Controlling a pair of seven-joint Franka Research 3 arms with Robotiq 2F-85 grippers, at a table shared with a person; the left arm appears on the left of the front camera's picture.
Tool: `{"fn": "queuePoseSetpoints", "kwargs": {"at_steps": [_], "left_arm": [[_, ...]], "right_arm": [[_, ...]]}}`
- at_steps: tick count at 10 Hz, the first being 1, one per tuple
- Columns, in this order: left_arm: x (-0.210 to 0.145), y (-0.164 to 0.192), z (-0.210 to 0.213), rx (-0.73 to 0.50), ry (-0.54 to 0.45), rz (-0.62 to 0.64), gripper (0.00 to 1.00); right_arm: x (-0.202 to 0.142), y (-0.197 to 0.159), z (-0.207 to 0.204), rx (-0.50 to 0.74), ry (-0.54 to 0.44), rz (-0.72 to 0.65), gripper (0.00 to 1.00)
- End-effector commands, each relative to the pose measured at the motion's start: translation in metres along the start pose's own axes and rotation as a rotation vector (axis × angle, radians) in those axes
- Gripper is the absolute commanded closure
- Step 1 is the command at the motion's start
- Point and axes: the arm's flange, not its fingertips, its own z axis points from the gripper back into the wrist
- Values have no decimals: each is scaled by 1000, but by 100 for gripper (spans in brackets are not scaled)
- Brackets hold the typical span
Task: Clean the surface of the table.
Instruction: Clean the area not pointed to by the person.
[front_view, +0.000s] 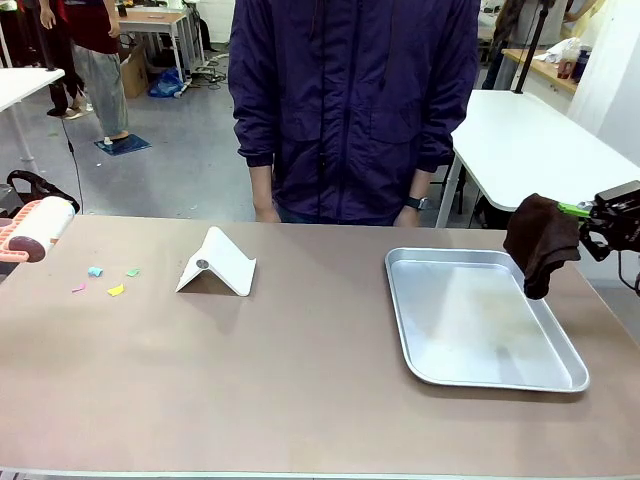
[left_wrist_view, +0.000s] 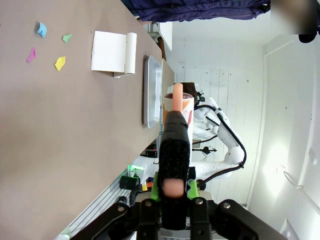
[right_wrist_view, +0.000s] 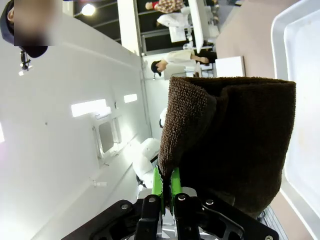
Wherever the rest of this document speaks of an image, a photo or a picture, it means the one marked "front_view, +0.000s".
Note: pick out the yellow paper scrap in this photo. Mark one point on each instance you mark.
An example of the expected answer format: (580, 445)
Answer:
(115, 290)

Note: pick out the black tripod pole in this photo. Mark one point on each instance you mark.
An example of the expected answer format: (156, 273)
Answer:
(532, 45)

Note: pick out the person's right forearm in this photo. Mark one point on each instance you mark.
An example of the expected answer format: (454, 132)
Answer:
(262, 185)

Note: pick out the white power strip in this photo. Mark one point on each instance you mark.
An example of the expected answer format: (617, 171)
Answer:
(207, 67)

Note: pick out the person in navy jacket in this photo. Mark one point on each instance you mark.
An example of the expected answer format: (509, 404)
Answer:
(350, 100)

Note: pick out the green paper scrap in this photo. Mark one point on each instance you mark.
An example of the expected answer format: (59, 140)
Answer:
(133, 272)

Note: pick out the blue plastic bag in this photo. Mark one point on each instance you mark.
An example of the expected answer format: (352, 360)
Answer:
(166, 84)

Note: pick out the person in brown top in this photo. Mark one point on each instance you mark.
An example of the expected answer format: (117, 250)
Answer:
(505, 30)

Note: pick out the small white table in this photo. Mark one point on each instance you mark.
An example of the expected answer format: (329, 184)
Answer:
(25, 85)

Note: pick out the dark bottle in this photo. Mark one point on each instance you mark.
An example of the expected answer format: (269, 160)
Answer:
(581, 62)

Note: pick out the large white side table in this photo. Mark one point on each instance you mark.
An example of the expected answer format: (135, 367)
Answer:
(525, 145)

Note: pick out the dark brown cloth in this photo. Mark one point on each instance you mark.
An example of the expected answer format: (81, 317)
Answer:
(542, 240)

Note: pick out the pink paper scrap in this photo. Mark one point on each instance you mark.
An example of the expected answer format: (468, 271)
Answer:
(79, 288)

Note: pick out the wooden workbench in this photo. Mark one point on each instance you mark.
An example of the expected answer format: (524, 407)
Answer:
(542, 70)

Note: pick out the person in yellow top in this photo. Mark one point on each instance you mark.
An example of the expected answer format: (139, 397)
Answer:
(585, 17)

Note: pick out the black wristwatch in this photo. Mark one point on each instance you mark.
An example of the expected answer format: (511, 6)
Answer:
(418, 202)

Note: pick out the blue paper scrap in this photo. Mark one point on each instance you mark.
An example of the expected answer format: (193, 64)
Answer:
(95, 271)

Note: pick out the blue floor mat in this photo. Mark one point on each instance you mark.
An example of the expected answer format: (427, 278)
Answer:
(125, 145)

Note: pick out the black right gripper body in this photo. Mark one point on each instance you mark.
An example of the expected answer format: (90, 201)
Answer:
(622, 215)

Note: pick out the cardboard box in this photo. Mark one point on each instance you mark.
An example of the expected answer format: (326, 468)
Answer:
(134, 72)

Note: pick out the wooden top white desk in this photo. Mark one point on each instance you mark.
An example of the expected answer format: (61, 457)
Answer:
(155, 25)

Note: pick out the silver metal tray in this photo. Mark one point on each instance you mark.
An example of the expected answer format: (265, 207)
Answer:
(480, 325)

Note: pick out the person's right hand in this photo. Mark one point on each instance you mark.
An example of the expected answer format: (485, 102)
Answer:
(266, 214)

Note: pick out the person's left hand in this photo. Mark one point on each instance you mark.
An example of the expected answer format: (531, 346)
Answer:
(409, 219)

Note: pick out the person in black clothes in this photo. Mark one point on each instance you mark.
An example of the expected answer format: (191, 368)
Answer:
(55, 50)

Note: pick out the white folded stand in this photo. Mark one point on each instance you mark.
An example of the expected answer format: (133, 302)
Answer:
(220, 270)

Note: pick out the white plastic bag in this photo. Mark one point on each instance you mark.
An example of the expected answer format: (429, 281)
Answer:
(562, 50)

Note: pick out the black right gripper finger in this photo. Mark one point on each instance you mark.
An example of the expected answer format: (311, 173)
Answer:
(575, 209)
(595, 245)

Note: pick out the person's left forearm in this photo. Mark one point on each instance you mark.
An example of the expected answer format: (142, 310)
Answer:
(421, 184)

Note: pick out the person in red shirt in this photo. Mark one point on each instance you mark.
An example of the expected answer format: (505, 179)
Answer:
(100, 65)

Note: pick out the red drink cup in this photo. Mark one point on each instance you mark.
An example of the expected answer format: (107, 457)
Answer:
(565, 69)

